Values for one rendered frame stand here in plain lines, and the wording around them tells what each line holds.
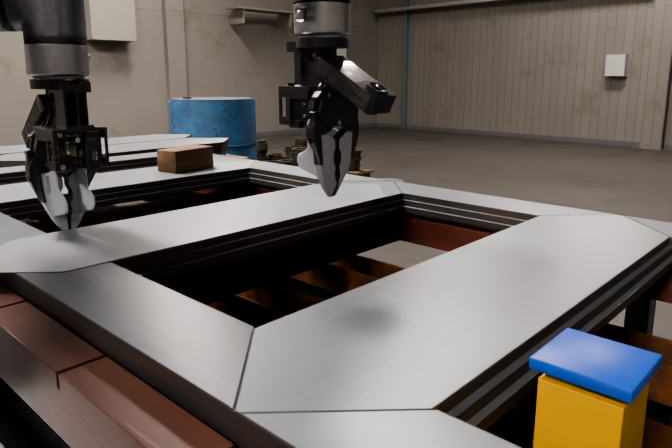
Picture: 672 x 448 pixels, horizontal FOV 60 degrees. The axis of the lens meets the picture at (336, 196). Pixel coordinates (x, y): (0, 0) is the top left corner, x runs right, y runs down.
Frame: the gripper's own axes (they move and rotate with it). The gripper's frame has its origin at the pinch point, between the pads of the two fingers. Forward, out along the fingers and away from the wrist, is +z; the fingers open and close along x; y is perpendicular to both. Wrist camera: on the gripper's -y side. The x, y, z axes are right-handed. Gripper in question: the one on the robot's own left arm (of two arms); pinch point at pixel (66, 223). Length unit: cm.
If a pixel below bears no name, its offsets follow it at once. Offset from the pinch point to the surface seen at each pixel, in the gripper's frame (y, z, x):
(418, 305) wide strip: 53, 1, 10
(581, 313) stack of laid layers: 64, 2, 22
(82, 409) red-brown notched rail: 41.4, 4.0, -16.4
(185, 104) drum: -255, -2, 184
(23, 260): 11.5, 0.6, -9.8
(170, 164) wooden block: -31.7, -1.2, 36.1
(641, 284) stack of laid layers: 65, 3, 37
